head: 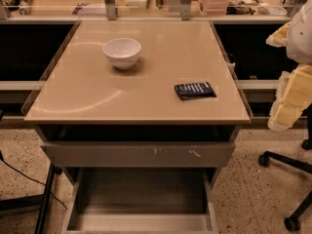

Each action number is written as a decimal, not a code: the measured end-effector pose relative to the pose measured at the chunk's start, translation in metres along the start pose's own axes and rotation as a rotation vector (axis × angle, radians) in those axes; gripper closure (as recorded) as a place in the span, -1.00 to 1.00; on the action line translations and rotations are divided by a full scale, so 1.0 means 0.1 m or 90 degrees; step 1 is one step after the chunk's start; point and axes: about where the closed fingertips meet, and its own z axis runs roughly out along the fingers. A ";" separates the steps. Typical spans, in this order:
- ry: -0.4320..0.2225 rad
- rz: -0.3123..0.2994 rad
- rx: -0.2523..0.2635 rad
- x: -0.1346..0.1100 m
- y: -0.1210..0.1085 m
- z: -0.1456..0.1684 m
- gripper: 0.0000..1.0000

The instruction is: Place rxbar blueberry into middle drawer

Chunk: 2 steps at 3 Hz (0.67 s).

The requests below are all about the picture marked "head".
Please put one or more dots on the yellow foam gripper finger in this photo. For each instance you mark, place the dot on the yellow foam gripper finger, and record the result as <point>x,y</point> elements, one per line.
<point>293,96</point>
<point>280,37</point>

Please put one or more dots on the blue rxbar blueberry packet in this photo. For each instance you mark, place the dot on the blue rxbar blueberry packet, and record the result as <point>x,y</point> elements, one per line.
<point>194,90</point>

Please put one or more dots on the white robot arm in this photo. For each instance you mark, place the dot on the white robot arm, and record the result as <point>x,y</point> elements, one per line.
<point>299,47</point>

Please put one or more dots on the grey open middle drawer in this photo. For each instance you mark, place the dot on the grey open middle drawer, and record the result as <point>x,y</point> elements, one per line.
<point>140,201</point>

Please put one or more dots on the grey top drawer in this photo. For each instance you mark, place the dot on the grey top drawer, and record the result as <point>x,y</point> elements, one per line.
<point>143,154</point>

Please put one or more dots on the white ceramic bowl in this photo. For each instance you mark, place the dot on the white ceramic bowl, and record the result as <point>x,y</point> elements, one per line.
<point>122,53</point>

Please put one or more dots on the black metal stand leg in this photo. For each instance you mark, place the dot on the black metal stand leg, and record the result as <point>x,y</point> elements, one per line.
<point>41,200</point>

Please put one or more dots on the grey metal post right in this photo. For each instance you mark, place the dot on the grey metal post right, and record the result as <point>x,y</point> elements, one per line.
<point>185,9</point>

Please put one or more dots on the grey metal post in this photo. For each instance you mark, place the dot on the grey metal post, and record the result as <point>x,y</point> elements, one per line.
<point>185,9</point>
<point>111,12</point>

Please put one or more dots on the grey metal post left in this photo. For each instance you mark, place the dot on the grey metal post left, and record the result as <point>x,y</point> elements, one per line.
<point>111,12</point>

